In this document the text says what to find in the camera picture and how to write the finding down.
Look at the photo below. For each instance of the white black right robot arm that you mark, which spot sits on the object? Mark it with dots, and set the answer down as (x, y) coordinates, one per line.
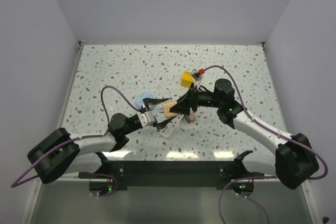
(293, 161)

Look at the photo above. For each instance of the beige cube socket adapter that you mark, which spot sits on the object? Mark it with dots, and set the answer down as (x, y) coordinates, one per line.
(166, 109)

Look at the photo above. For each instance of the white power strip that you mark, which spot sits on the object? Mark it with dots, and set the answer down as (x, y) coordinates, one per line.
(168, 130)

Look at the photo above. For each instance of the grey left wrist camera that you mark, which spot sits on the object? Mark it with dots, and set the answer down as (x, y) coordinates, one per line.
(146, 118)

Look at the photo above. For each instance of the light blue round power socket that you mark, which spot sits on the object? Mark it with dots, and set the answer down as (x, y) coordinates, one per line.
(138, 100)

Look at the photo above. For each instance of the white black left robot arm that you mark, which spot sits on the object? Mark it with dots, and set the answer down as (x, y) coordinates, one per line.
(59, 152)

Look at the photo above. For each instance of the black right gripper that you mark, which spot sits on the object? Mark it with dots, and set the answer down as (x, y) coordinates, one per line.
(189, 100)

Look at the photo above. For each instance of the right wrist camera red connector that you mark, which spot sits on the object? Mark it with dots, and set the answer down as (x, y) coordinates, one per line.
(197, 74)

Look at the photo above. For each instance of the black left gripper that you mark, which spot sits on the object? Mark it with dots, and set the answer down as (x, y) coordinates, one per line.
(147, 102)

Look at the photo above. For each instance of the yellow cube socket adapter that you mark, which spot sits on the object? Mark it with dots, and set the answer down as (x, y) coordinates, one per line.
(186, 79)

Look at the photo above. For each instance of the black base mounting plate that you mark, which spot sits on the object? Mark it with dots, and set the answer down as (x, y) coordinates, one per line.
(214, 174)

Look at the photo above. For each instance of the pink cube socket adapter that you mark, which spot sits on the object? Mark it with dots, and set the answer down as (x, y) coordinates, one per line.
(191, 117)

